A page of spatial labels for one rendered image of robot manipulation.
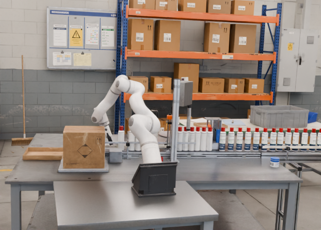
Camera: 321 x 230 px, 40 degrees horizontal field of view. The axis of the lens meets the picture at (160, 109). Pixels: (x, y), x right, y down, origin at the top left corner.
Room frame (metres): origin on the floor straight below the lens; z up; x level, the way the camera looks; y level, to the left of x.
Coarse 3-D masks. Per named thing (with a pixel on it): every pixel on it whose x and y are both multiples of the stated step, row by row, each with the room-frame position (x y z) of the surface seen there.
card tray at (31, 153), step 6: (30, 150) 3.61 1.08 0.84; (36, 150) 3.62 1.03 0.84; (42, 150) 3.63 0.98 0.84; (48, 150) 3.64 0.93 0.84; (54, 150) 3.64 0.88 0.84; (60, 150) 3.65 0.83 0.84; (24, 156) 3.36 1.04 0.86; (30, 156) 3.37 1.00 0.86; (36, 156) 3.37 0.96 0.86; (42, 156) 3.38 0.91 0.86; (48, 156) 3.39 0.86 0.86; (54, 156) 3.39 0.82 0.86; (60, 156) 3.40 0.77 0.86
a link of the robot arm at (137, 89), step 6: (132, 84) 3.27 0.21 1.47; (138, 84) 3.30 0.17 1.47; (132, 90) 3.27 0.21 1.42; (138, 90) 3.25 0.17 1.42; (144, 90) 3.30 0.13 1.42; (132, 96) 3.17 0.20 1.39; (138, 96) 3.17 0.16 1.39; (132, 102) 3.13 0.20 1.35; (138, 102) 3.12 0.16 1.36; (132, 108) 3.12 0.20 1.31; (138, 108) 3.09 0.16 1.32; (144, 108) 3.09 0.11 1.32; (144, 114) 3.09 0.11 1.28; (150, 114) 3.07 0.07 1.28; (156, 120) 3.02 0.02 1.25; (156, 126) 3.00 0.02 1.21; (150, 132) 3.00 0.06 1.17; (156, 132) 3.02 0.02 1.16
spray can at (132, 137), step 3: (129, 132) 3.59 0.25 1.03; (129, 135) 3.59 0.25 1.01; (132, 135) 3.58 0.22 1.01; (129, 138) 3.59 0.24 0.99; (132, 138) 3.58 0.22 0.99; (129, 141) 3.59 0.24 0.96; (132, 141) 3.58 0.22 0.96; (132, 144) 3.58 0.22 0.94; (129, 147) 3.58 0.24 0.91; (132, 147) 3.58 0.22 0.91; (129, 150) 3.58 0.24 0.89; (132, 150) 3.58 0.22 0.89
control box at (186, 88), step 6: (180, 84) 3.50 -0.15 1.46; (186, 84) 3.51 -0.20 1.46; (192, 84) 3.61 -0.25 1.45; (180, 90) 3.50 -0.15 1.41; (186, 90) 3.52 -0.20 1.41; (192, 90) 3.62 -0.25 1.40; (180, 96) 3.50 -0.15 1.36; (186, 96) 3.52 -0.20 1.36; (192, 96) 3.63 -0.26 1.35; (180, 102) 3.49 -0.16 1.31; (186, 102) 3.53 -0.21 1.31
